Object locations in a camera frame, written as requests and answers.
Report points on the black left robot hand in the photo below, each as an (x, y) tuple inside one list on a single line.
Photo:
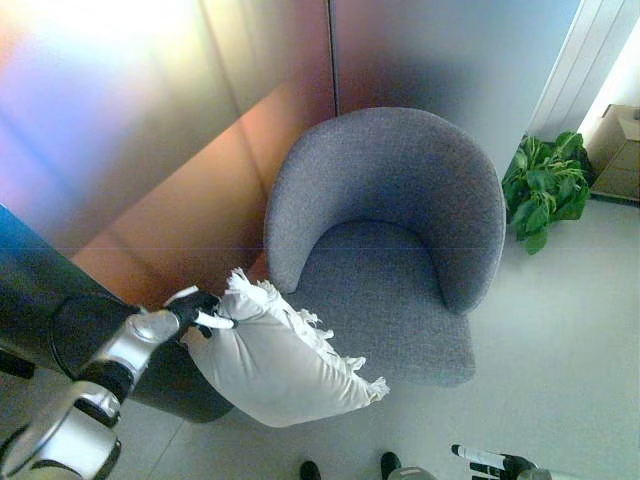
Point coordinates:
[(192, 310)]

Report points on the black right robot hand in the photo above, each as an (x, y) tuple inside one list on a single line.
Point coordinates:
[(505, 465)]

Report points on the white fringed pillow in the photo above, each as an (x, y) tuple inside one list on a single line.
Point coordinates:
[(270, 365)]

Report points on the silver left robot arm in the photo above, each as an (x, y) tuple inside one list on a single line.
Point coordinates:
[(80, 400)]

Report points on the silver right robot leg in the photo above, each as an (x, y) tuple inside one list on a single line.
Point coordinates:
[(415, 474)]

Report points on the black right robot foot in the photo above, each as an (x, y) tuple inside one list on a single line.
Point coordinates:
[(390, 467)]

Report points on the black robot foot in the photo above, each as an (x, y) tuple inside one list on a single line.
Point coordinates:
[(310, 472), (390, 467)]

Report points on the black furniture base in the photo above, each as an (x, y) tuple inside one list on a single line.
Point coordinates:
[(12, 365)]

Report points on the gray fabric tub armchair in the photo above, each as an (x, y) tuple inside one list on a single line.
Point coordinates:
[(390, 310)]

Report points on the black left robot foot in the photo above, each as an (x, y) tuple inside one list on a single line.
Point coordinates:
[(310, 472)]

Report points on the green leafy potted plant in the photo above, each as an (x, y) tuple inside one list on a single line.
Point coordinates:
[(545, 190)]

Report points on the brown cardboard box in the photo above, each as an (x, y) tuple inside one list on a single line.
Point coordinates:
[(617, 160)]

